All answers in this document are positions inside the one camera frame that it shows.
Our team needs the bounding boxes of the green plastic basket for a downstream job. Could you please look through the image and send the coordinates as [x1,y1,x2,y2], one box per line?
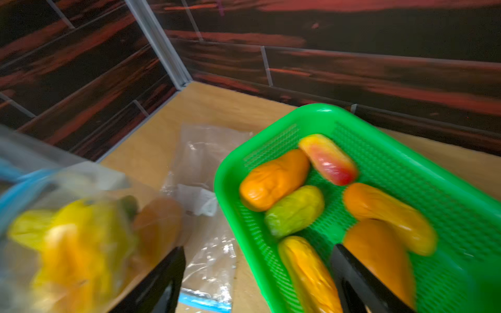
[215,104,500,312]

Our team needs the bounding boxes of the orange mango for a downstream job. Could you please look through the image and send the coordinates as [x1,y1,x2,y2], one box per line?
[240,149,310,212]

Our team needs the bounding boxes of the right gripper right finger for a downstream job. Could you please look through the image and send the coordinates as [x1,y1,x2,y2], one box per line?
[330,244,414,313]

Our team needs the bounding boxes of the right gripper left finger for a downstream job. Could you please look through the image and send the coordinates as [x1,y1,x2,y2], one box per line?
[111,246,186,312]

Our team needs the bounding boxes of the yellow green mango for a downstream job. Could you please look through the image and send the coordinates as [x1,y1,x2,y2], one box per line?
[264,185,325,239]

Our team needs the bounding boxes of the clear zip bag blue zipper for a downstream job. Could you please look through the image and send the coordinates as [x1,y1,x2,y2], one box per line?
[1,127,184,312]

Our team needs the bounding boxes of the red yellow mango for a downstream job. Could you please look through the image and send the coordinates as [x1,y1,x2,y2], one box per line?
[299,134,359,186]

